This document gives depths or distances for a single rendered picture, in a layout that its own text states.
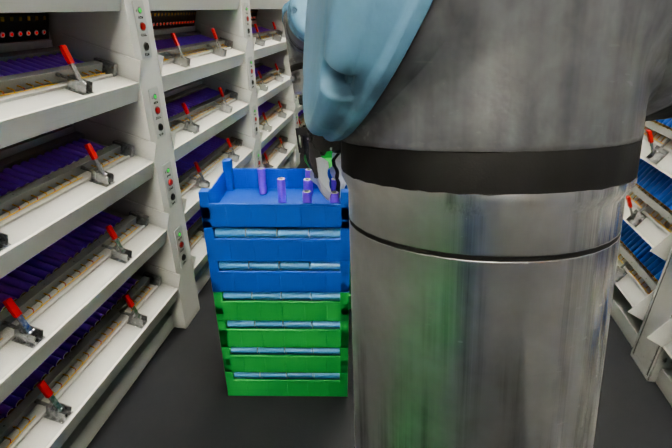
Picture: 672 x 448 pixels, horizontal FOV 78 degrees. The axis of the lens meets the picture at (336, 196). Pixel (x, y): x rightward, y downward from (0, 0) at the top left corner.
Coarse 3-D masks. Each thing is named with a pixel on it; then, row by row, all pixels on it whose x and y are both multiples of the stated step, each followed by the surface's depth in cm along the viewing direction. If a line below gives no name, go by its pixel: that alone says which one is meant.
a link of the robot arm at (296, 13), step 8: (296, 0) 63; (304, 0) 63; (288, 8) 66; (296, 8) 63; (304, 8) 63; (288, 16) 67; (296, 16) 64; (304, 16) 64; (288, 24) 69; (296, 24) 64; (304, 24) 64; (288, 32) 73; (296, 32) 66; (304, 32) 64; (296, 40) 71
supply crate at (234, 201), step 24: (240, 168) 101; (288, 168) 101; (216, 192) 93; (240, 192) 100; (288, 192) 100; (216, 216) 84; (240, 216) 84; (264, 216) 84; (288, 216) 84; (312, 216) 84; (336, 216) 84
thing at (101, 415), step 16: (160, 320) 123; (160, 336) 120; (144, 352) 112; (128, 368) 106; (112, 384) 102; (128, 384) 106; (112, 400) 100; (96, 416) 95; (80, 432) 90; (96, 432) 95
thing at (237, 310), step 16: (224, 304) 93; (240, 304) 93; (256, 304) 93; (272, 304) 93; (288, 304) 93; (304, 304) 93; (320, 304) 93; (336, 304) 93; (240, 320) 95; (256, 320) 95; (272, 320) 95; (288, 320) 95; (304, 320) 95; (320, 320) 95; (336, 320) 95
